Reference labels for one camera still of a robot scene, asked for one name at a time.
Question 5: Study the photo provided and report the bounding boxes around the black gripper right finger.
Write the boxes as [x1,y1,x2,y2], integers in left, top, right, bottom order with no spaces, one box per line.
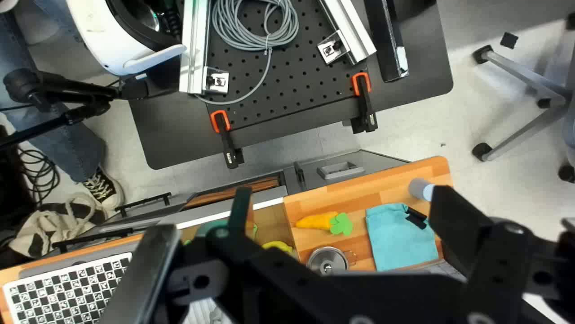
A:
[427,185,499,284]

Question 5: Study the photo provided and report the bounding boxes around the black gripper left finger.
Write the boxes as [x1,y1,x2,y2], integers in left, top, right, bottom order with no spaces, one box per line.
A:
[224,185,265,258]

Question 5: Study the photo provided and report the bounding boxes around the yellow and green plush toy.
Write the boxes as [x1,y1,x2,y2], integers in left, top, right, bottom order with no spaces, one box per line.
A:
[292,210,355,237]

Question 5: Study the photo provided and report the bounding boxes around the yellow plush banana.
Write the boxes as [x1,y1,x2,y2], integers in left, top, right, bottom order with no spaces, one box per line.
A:
[260,239,296,257]

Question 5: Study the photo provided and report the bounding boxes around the blue cloth mat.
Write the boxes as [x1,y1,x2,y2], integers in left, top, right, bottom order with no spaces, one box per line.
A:
[364,203,441,273]

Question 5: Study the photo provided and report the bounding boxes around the small black clip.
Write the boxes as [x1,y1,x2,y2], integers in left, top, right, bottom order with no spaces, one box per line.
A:
[404,206,429,230]

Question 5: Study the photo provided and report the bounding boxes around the grey-blue plastic cup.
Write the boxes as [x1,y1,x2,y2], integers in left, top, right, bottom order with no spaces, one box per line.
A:
[407,177,434,203]

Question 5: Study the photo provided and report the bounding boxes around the orange black clamp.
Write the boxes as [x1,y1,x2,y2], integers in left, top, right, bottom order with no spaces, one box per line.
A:
[348,69,378,134]
[208,107,245,170]

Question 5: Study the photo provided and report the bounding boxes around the wooden tray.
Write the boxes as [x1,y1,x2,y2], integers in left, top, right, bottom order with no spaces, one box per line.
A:
[281,156,454,275]

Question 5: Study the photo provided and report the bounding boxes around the black white sneaker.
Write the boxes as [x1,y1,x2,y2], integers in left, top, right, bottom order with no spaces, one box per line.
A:
[78,167,127,219]

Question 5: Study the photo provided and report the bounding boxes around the grey chair base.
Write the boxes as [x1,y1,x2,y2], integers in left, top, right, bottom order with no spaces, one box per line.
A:
[470,10,575,183]

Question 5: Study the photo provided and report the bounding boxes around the black perforated breadboard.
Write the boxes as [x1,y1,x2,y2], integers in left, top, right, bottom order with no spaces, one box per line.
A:
[200,0,377,131]

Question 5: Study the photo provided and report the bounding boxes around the aluminium extrusion bar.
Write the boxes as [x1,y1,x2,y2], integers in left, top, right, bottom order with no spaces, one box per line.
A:
[177,0,231,96]
[315,0,378,66]

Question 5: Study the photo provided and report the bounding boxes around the black table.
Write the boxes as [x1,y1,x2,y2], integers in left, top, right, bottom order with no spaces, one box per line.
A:
[127,0,454,170]

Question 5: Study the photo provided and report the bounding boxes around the beige cloth bag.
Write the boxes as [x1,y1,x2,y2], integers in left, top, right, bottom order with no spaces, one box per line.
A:
[6,197,107,260]

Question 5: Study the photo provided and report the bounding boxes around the black white calibration board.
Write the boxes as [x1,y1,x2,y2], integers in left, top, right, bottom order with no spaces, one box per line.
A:
[1,249,134,324]

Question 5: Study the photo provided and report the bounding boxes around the blue jeans leg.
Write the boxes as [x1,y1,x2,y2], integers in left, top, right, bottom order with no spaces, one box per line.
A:
[0,10,107,183]

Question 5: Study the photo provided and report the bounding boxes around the black silver bar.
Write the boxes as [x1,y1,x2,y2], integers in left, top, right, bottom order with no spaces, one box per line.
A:
[364,0,411,84]

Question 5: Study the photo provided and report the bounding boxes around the black tripod stand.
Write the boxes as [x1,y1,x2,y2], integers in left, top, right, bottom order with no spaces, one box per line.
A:
[1,66,132,147]

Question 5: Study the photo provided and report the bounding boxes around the grey cabinet with handle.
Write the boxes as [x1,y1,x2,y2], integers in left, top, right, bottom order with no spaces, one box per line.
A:
[280,149,416,194]

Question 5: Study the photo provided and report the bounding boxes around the grey coiled cable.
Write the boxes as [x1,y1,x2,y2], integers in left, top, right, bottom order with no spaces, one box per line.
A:
[208,0,299,107]

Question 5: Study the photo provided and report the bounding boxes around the black loose cables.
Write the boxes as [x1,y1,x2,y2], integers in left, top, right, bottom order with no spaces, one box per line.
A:
[14,143,60,206]

